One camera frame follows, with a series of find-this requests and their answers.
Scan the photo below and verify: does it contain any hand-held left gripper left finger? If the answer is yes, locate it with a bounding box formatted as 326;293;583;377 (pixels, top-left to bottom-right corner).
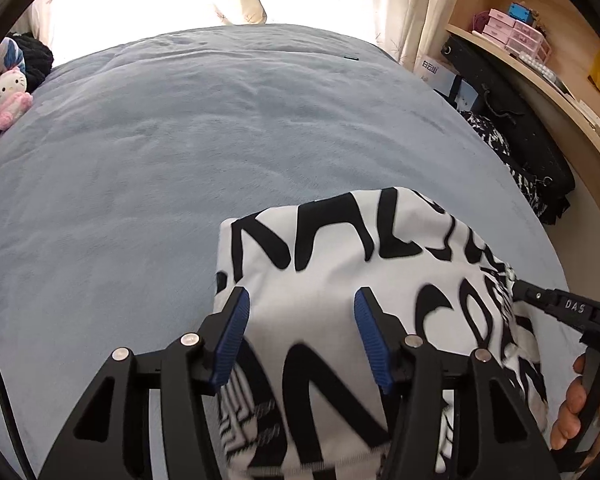
37;286;251;480

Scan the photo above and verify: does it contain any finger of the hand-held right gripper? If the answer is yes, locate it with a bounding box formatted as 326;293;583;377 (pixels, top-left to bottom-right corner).
511;280;600;333

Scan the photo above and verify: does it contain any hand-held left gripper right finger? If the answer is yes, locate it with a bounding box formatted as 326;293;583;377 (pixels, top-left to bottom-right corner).
354;287;563;480

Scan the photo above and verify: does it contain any black white printed jacket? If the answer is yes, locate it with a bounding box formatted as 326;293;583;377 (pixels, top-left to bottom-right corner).
214;186;551;480

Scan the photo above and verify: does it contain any person's right hand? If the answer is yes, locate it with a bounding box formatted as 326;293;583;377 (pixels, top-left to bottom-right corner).
550;352;600;471

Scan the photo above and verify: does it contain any black white patterned garment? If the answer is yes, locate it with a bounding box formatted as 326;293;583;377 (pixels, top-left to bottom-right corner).
462;110;571;226

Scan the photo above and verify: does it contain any grey blue bed blanket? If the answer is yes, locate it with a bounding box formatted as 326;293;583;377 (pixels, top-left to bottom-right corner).
0;23;583;480

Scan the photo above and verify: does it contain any white blister pack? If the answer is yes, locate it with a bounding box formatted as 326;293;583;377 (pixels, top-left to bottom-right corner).
517;52;553;81

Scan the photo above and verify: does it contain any black bag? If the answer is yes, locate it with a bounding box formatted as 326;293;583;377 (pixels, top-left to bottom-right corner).
440;35;576;196

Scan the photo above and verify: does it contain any white cardboard box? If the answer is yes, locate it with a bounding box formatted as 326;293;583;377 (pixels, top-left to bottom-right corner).
414;52;476;111

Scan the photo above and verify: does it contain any pink drawer organizer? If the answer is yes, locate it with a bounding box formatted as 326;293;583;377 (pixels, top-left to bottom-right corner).
481;8;551;60

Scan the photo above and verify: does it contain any wooden shelf unit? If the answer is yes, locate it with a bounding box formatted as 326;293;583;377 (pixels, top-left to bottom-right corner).
442;0;600;241

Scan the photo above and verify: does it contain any blue toy box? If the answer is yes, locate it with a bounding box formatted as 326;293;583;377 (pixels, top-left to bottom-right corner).
508;2;543;26

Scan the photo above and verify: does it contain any white pink cat plush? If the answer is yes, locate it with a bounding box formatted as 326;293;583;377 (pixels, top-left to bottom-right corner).
0;67;33;132

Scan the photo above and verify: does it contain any black knitted cloth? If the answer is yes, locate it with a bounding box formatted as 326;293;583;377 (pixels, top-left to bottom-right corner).
7;32;54;93

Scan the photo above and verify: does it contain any black cable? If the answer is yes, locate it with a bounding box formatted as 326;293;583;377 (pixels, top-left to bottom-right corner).
0;325;36;480

